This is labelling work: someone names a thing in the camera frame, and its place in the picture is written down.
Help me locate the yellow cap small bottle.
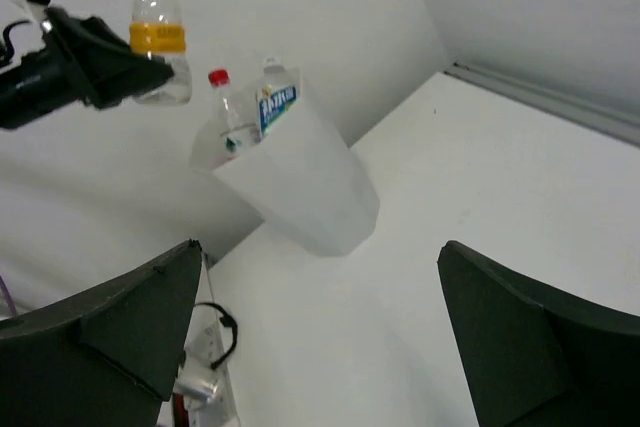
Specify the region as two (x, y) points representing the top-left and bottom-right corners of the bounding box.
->
(129, 0), (192, 106)

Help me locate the clear bottle white label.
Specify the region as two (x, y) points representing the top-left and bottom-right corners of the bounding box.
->
(255, 57), (298, 139)

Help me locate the translucent white plastic bin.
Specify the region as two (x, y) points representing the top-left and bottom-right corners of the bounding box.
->
(189, 68), (379, 257)

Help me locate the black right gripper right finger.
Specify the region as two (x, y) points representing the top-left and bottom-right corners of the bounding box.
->
(437, 241), (639, 426)

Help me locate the aluminium table frame rail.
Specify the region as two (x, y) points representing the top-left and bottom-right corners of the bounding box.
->
(445, 63), (639, 147)

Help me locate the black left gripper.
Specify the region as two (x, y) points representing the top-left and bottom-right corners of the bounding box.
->
(1, 6), (173, 130)

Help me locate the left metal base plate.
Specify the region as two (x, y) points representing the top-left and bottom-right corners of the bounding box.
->
(172, 251), (241, 427)

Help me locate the red label clear bottle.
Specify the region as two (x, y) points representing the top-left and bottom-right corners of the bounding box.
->
(208, 69), (260, 160)

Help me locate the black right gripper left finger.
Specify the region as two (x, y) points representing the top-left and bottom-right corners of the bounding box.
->
(1, 240), (201, 426)

